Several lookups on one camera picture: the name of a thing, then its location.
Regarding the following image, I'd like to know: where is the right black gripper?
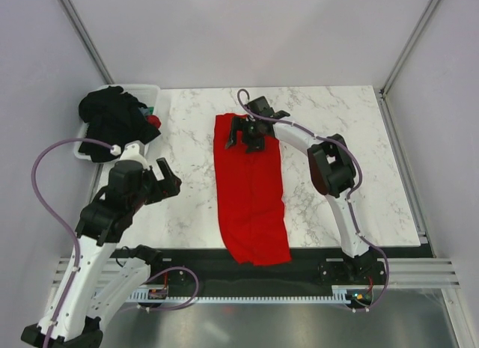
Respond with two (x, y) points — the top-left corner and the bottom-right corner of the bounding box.
(225, 117), (265, 155)

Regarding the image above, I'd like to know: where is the red t shirt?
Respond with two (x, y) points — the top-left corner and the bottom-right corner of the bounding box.
(213, 113), (291, 266)

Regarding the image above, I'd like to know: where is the white plastic basket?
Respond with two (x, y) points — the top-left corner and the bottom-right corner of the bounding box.
(73, 84), (162, 164)

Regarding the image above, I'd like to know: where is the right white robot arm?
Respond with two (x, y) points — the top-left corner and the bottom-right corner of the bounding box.
(225, 89), (371, 284)

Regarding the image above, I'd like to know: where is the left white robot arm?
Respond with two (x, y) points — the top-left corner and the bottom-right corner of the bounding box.
(21, 156), (181, 347)

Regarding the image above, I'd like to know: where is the red cloth in basket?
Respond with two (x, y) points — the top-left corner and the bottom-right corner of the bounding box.
(147, 115), (162, 129)

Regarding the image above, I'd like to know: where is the black t shirt pile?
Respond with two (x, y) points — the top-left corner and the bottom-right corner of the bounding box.
(77, 85), (162, 164)

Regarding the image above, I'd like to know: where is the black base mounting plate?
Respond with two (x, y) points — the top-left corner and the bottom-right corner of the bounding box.
(112, 246), (388, 299)

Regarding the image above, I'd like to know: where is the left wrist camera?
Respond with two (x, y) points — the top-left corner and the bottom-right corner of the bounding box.
(110, 141), (148, 168)

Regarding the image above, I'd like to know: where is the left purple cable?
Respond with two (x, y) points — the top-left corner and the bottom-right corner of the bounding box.
(30, 138), (199, 348)

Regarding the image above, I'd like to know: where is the purple cable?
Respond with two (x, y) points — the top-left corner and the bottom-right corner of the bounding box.
(30, 138), (199, 348)
(237, 88), (392, 315)

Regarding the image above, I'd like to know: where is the right aluminium frame post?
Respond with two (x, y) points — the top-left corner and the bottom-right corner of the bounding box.
(377, 0), (448, 102)

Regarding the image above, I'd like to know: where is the aluminium frame post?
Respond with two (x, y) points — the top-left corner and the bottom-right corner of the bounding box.
(58, 0), (115, 84)
(377, 0), (448, 102)

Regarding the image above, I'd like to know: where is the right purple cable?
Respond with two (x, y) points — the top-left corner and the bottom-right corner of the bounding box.
(237, 88), (392, 315)

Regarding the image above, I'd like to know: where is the white slotted cable duct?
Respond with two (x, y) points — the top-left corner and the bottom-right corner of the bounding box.
(126, 285), (374, 305)

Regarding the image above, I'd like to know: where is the left aluminium frame post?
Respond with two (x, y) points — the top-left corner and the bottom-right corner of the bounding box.
(58, 0), (115, 84)

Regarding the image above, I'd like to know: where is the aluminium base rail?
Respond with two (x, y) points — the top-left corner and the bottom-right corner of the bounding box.
(51, 258), (460, 289)

